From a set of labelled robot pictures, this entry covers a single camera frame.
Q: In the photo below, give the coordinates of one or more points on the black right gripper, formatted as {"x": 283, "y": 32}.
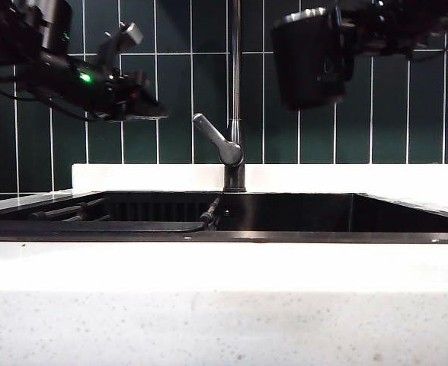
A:
{"x": 384, "y": 28}

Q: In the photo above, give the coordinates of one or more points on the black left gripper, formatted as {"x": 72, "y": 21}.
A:
{"x": 79, "y": 84}

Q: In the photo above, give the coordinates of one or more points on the black steel-rimmed mug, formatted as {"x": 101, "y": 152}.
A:
{"x": 308, "y": 61}

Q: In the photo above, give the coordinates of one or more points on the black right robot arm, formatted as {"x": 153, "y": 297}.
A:
{"x": 445, "y": 19}

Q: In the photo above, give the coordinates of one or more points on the black sink drain basket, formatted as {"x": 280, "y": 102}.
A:
{"x": 151, "y": 213}

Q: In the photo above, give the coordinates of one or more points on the tall chrome faucet spout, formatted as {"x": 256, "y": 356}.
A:
{"x": 236, "y": 57}

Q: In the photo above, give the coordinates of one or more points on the black kitchen sink basin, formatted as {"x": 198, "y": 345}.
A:
{"x": 304, "y": 213}

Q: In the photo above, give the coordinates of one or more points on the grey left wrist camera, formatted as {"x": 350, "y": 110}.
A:
{"x": 130, "y": 33}

